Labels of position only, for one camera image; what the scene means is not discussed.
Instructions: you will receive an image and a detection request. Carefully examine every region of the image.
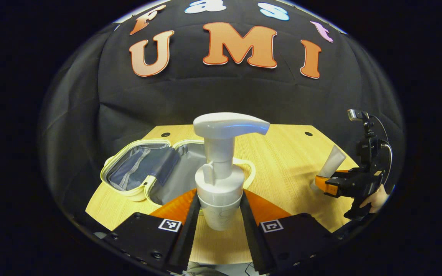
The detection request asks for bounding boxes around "translucent white tube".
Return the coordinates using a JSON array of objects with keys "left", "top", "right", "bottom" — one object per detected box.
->
[{"left": 311, "top": 145, "right": 347, "bottom": 192}]

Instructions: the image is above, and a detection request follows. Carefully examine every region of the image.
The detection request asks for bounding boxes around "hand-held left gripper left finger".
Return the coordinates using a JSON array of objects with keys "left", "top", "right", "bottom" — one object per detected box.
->
[{"left": 103, "top": 188, "right": 202, "bottom": 275}]

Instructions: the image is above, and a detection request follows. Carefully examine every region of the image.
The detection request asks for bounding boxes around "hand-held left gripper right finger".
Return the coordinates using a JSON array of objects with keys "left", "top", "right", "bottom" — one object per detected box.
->
[{"left": 239, "top": 189, "right": 341, "bottom": 276}]

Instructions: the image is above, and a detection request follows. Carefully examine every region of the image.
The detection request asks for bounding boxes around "black backdrop cloth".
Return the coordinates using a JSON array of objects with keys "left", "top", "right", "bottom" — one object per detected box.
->
[{"left": 39, "top": 0, "right": 405, "bottom": 230}]

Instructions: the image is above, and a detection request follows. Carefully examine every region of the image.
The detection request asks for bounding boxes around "white pump bottle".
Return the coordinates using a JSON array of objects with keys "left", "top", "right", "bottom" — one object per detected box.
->
[{"left": 193, "top": 112, "right": 271, "bottom": 232}]

